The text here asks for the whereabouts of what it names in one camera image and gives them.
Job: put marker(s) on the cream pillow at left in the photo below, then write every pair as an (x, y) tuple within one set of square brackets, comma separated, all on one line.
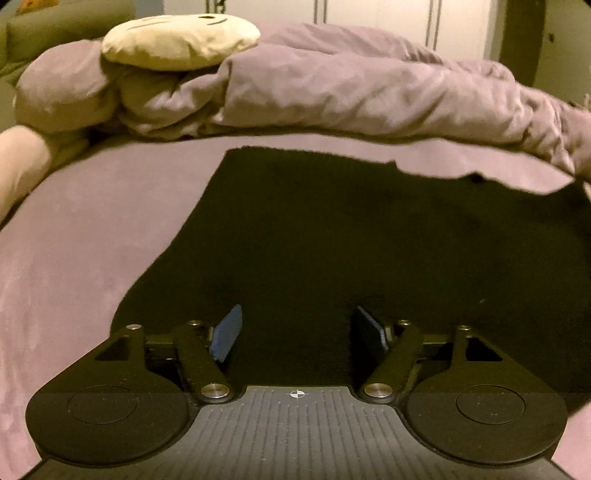
[(21, 161)]

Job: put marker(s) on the black knit sweater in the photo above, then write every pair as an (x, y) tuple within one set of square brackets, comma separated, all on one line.
[(346, 240)]

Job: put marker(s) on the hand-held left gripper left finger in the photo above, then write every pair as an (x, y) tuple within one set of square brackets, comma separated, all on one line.
[(228, 333)]

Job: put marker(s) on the purple pillow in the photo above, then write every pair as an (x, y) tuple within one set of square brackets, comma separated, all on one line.
[(60, 87)]

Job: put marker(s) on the white wardrobe doors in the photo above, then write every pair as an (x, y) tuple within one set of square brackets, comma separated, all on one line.
[(369, 18)]

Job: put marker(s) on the cream face plush cushion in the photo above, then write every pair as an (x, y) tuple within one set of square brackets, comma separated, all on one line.
[(180, 39)]

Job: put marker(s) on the purple duvet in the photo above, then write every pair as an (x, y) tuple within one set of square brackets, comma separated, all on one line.
[(346, 92)]

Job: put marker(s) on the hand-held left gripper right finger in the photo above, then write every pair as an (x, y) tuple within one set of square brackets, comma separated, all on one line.
[(369, 334)]

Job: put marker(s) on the orange plush toy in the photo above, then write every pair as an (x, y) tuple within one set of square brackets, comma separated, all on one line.
[(32, 5)]

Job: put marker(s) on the green sofa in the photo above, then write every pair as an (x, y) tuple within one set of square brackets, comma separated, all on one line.
[(60, 23)]

